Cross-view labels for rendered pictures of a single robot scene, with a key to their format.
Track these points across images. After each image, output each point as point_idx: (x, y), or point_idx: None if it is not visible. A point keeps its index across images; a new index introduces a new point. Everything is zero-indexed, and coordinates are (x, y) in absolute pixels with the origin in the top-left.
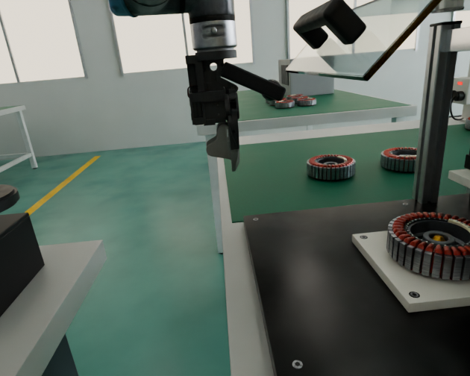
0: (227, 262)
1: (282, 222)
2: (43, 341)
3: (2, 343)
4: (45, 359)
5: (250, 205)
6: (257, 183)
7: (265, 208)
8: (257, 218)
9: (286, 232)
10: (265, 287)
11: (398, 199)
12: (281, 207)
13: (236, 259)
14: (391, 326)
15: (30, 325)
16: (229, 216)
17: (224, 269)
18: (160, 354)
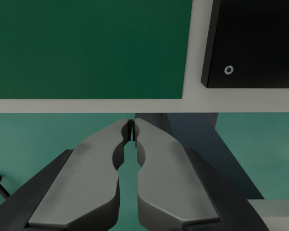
0: (281, 109)
1: (262, 25)
2: None
3: None
4: None
5: (124, 64)
6: None
7: (145, 36)
8: (230, 68)
9: None
10: None
11: None
12: (146, 1)
13: (280, 99)
14: None
15: (284, 224)
16: (157, 101)
17: None
18: None
